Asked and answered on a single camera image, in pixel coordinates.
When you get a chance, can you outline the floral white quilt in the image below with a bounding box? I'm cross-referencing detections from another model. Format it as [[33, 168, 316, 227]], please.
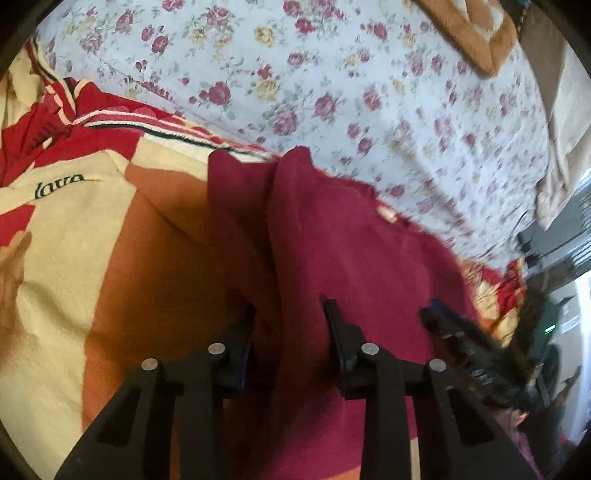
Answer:
[[34, 0, 552, 273]]

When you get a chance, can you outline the red orange yellow bedsheet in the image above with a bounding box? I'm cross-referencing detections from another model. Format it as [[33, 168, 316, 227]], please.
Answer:
[[0, 39, 532, 480]]

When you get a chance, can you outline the maroon long-sleeve shirt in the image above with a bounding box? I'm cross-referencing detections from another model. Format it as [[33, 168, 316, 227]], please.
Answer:
[[207, 145, 490, 480]]

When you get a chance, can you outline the beige cloth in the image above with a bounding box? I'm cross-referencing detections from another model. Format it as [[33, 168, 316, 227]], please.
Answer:
[[517, 0, 591, 229]]

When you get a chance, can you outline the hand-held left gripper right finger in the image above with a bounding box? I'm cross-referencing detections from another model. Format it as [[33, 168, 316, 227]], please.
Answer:
[[322, 299, 539, 480]]

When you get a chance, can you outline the orange checkered cushion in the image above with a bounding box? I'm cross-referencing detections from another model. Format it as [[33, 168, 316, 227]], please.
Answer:
[[413, 0, 518, 77]]

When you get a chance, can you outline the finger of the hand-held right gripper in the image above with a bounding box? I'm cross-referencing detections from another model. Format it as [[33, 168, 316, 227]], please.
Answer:
[[419, 300, 492, 365]]

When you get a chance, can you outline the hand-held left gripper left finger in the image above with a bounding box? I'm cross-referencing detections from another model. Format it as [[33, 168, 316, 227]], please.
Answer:
[[53, 302, 257, 480]]

